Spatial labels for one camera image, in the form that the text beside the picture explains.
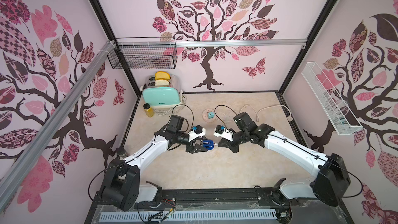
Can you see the pale bread slice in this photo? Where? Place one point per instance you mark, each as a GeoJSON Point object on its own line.
{"type": "Point", "coordinates": [162, 83]}

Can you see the white slotted cable duct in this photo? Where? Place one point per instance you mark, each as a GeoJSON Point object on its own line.
{"type": "Point", "coordinates": [186, 216]}

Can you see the teal usb charger block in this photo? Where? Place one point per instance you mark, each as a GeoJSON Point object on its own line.
{"type": "Point", "coordinates": [210, 115]}

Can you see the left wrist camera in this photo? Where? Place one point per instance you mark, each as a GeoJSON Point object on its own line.
{"type": "Point", "coordinates": [196, 132]}

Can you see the mint green toaster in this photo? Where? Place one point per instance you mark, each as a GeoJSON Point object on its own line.
{"type": "Point", "coordinates": [162, 97]}

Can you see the round pink power strip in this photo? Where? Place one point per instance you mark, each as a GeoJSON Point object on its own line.
{"type": "Point", "coordinates": [205, 118]}

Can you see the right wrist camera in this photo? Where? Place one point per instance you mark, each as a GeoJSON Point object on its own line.
{"type": "Point", "coordinates": [223, 132]}

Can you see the black wire wall basket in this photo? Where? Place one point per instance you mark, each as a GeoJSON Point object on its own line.
{"type": "Point", "coordinates": [144, 53]}

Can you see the yellow bread slice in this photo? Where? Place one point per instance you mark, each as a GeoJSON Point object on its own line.
{"type": "Point", "coordinates": [161, 75]}

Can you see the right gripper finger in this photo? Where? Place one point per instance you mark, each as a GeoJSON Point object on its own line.
{"type": "Point", "coordinates": [224, 141]}
{"type": "Point", "coordinates": [232, 148]}

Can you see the back aluminium rail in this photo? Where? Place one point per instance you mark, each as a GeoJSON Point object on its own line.
{"type": "Point", "coordinates": [220, 43]}

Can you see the left aluminium rail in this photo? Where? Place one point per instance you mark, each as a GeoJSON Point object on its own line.
{"type": "Point", "coordinates": [19, 170]}

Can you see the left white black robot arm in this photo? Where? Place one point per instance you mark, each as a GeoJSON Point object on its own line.
{"type": "Point", "coordinates": [122, 186]}

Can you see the yellow juice bottle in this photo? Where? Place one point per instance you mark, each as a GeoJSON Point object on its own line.
{"type": "Point", "coordinates": [148, 110]}

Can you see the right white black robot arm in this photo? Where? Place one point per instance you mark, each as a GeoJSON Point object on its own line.
{"type": "Point", "coordinates": [329, 178]}

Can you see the white wire wall basket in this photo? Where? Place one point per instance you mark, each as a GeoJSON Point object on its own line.
{"type": "Point", "coordinates": [323, 83]}

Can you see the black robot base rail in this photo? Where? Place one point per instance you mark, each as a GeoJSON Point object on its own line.
{"type": "Point", "coordinates": [295, 211]}

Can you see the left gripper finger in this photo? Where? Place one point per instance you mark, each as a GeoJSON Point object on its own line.
{"type": "Point", "coordinates": [201, 140]}
{"type": "Point", "coordinates": [196, 149]}

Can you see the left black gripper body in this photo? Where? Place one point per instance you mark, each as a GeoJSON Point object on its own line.
{"type": "Point", "coordinates": [182, 138]}

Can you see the aluminium rail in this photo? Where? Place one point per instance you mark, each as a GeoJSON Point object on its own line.
{"type": "Point", "coordinates": [220, 43]}
{"type": "Point", "coordinates": [19, 170]}

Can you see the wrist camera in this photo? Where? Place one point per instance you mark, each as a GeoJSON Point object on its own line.
{"type": "Point", "coordinates": [223, 132]}
{"type": "Point", "coordinates": [196, 132]}

